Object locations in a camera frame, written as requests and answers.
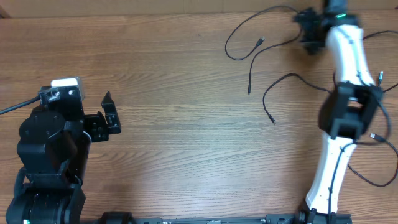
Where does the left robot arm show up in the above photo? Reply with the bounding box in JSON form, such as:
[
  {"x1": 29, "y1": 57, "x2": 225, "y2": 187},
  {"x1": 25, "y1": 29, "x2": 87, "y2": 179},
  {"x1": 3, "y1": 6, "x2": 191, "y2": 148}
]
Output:
[{"x1": 6, "y1": 90, "x2": 121, "y2": 224}]

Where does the right camera black cable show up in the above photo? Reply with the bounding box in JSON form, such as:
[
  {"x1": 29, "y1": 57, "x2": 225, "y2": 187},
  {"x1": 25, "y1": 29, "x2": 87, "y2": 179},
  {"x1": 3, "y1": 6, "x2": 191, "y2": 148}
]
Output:
[{"x1": 326, "y1": 93, "x2": 392, "y2": 224}]

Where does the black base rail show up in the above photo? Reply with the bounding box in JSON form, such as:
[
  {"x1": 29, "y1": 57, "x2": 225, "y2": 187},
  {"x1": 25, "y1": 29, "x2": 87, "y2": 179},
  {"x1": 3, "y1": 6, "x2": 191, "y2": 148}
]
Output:
[{"x1": 79, "y1": 210, "x2": 354, "y2": 224}]

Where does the black USB-A cable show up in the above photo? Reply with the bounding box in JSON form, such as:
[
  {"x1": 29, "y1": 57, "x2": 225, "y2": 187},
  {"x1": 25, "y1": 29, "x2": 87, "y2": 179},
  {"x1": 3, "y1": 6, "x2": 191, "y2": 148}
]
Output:
[{"x1": 332, "y1": 30, "x2": 398, "y2": 188}]

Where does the black USB-C cable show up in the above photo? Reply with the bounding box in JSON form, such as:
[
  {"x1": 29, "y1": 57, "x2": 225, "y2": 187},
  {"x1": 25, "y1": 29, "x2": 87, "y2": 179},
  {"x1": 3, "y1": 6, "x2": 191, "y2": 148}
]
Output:
[{"x1": 224, "y1": 5, "x2": 304, "y2": 96}]

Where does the left camera black cable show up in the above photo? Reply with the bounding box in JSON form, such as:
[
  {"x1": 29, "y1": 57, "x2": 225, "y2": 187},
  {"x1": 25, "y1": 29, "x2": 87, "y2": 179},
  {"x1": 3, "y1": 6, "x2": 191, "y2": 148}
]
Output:
[{"x1": 0, "y1": 95, "x2": 43, "y2": 116}]

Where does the camera black cable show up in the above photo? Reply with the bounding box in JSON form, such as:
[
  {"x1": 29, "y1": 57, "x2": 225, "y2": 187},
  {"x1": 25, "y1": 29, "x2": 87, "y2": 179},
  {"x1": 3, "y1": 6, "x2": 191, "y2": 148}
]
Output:
[
  {"x1": 0, "y1": 95, "x2": 43, "y2": 116},
  {"x1": 326, "y1": 93, "x2": 392, "y2": 224}
]

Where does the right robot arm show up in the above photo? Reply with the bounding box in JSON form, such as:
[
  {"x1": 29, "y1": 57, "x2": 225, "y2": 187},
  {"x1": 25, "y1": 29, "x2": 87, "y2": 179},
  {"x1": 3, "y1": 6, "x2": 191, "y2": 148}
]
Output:
[{"x1": 290, "y1": 0, "x2": 383, "y2": 223}]

